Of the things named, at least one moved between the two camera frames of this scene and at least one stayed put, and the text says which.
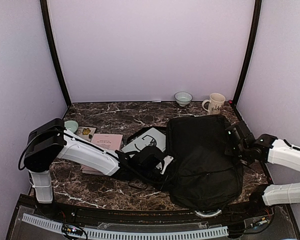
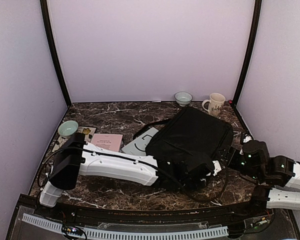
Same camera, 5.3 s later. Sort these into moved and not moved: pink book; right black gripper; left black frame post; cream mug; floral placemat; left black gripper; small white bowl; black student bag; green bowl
Moved: right black gripper; left black gripper; black student bag
Not moved: left black frame post; green bowl; pink book; cream mug; small white bowl; floral placemat
